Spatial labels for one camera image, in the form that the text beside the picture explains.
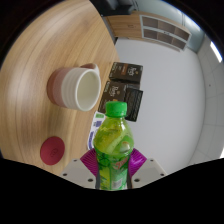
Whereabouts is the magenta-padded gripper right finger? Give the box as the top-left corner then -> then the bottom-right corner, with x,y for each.
129,148 -> 168,189

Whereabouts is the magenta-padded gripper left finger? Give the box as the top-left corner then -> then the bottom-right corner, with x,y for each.
60,148 -> 100,190

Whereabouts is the green drink bottle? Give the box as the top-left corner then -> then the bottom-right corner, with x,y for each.
92,100 -> 135,191

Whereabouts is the flat round red coaster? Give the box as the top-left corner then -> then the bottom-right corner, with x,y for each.
39,135 -> 66,166

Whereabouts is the black box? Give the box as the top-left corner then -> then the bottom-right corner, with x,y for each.
124,88 -> 145,122

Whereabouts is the white and brown mug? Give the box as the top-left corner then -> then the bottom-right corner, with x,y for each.
46,63 -> 102,112

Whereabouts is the long ceiling light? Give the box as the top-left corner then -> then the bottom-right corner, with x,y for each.
209,40 -> 224,64

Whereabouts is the wooden cabinet with glass doors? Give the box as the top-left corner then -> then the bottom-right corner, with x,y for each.
105,10 -> 193,52

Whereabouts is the black sofa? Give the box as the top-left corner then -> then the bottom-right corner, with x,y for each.
91,0 -> 138,16

